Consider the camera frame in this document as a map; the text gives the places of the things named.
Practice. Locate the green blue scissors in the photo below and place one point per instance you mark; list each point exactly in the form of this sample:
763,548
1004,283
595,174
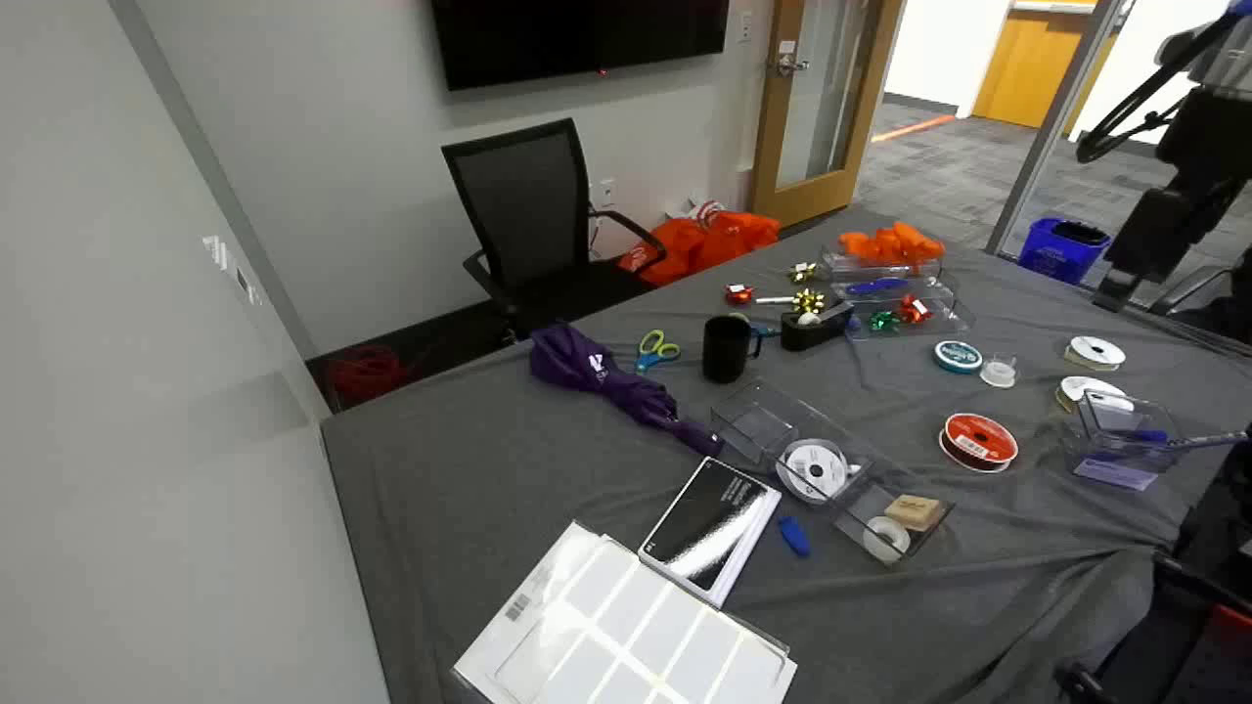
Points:
655,347

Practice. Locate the purple cloth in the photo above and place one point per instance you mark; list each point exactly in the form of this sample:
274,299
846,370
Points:
571,357

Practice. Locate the black mug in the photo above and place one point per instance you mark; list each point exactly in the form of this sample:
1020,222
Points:
724,351

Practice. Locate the red gift bow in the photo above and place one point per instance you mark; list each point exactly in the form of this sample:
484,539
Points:
740,295
912,309

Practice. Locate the orange bag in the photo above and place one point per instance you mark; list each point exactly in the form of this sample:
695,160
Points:
698,245

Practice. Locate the grey tablecloth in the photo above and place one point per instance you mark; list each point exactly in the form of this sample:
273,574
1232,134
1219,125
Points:
520,456

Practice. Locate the long clear plastic tray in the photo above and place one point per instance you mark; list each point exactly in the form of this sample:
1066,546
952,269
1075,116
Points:
763,424

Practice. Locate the black mesh office chair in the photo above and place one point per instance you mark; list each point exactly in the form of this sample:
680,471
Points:
528,209

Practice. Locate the black tablet white box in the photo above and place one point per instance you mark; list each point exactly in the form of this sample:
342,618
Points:
704,523

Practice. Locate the black organizer box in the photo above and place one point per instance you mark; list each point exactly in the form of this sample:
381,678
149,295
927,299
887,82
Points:
810,333

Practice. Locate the gold gift bow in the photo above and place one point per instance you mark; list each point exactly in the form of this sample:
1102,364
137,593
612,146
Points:
803,271

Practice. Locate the white spool in tray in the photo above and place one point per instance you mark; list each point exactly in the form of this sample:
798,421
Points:
814,467

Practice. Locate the small blue clip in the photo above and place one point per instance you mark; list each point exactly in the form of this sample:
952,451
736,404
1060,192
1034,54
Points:
794,539

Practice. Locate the green gift bow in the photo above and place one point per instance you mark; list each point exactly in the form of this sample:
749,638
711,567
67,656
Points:
882,320

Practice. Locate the wooden glass door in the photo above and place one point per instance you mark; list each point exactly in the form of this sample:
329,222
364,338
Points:
783,117

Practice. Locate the clear container with tape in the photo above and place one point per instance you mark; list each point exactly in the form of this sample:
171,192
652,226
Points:
863,514

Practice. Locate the orange cloth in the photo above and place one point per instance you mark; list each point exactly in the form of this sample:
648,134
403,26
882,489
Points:
891,245

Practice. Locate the clear tape roll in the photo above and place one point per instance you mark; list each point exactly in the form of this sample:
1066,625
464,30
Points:
891,539

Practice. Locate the teal ribbon spool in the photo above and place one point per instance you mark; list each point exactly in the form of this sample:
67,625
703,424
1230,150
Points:
955,355

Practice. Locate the red ribbon spool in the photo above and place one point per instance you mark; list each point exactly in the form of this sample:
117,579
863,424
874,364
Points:
981,439

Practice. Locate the small clear thread spool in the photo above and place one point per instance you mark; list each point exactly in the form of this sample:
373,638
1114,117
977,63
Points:
998,372

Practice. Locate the blue bin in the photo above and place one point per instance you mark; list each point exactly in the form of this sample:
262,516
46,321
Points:
1060,248

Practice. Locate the white ribbon spool with barcode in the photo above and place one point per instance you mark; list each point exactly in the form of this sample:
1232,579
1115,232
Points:
1088,389

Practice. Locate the small white ribbon spool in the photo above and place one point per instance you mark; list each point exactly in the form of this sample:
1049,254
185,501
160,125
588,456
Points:
1092,355

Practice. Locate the empty clear plastic container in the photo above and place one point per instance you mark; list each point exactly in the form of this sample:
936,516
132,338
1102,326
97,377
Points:
1119,467

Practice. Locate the black wall television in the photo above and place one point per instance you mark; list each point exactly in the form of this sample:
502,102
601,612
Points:
571,38

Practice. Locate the white wall switch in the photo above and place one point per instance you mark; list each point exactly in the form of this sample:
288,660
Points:
230,258

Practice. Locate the black equipment frame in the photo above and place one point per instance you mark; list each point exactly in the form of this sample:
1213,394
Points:
1200,638

